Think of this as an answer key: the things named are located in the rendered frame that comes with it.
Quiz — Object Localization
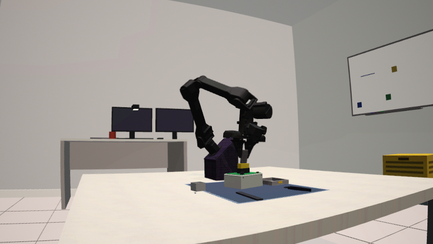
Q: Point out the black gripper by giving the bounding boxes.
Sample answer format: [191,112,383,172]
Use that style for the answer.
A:
[223,118,266,159]

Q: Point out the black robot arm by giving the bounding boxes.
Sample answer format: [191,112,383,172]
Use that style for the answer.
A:
[180,76,273,157]

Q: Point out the blue-grey flat mat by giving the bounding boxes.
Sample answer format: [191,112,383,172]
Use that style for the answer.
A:
[204,181,327,204]

